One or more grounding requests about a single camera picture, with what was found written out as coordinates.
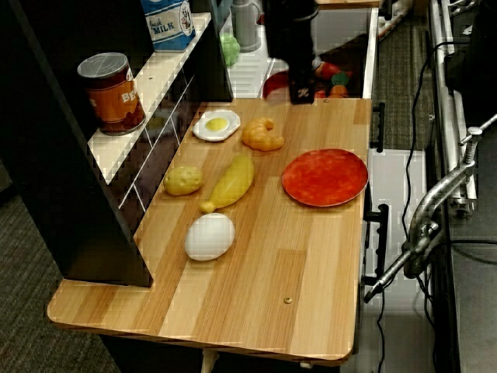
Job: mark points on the grey pitcher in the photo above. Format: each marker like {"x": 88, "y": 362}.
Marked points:
{"x": 245, "y": 27}

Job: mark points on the metal c-clamp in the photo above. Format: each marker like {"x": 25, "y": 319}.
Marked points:
{"x": 431, "y": 217}

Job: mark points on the yellow potato toy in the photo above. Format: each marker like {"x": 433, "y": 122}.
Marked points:
{"x": 182, "y": 180}

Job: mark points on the fried egg toy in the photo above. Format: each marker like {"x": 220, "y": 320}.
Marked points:
{"x": 216, "y": 125}

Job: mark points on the green lettuce toy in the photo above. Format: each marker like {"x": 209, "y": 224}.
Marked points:
{"x": 230, "y": 48}

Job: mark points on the small red toy piece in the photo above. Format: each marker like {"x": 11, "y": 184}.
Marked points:
{"x": 320, "y": 94}

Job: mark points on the red tuna sushi toy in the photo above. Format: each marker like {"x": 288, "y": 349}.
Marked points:
{"x": 276, "y": 85}

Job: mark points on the white drawer cabinet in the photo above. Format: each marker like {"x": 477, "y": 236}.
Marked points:
{"x": 392, "y": 182}

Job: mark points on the white shelf board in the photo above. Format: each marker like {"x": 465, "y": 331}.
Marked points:
{"x": 155, "y": 85}

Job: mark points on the white egg toy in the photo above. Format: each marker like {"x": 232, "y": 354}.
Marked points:
{"x": 209, "y": 236}

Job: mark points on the yellow banana toy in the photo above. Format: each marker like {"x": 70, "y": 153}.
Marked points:
{"x": 233, "y": 180}

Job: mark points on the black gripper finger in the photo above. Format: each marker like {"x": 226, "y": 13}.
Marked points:
{"x": 309, "y": 100}
{"x": 296, "y": 100}

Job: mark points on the aluminium rail frame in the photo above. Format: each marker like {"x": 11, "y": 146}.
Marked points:
{"x": 450, "y": 109}

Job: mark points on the blue milk carton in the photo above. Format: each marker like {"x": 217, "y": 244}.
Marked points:
{"x": 169, "y": 25}

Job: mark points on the black toy kitchen frame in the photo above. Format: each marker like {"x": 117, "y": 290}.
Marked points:
{"x": 58, "y": 175}

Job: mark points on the orange carrot toy green top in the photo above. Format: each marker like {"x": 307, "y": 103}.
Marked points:
{"x": 338, "y": 86}

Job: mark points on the red white toy can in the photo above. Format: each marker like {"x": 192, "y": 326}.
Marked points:
{"x": 260, "y": 13}

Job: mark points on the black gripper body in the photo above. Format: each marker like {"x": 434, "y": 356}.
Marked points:
{"x": 301, "y": 79}

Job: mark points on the white sink basin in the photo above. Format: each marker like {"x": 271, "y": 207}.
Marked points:
{"x": 250, "y": 74}

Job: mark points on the orange round plate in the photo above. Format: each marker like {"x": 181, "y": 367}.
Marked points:
{"x": 325, "y": 177}

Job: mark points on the orange croissant toy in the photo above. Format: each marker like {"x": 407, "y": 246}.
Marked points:
{"x": 261, "y": 136}

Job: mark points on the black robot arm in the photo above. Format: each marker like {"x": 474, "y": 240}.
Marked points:
{"x": 289, "y": 31}

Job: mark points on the red orange toy vegetable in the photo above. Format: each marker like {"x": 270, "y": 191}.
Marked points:
{"x": 330, "y": 70}

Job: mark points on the brown beans can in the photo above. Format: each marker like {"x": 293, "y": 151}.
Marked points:
{"x": 112, "y": 99}

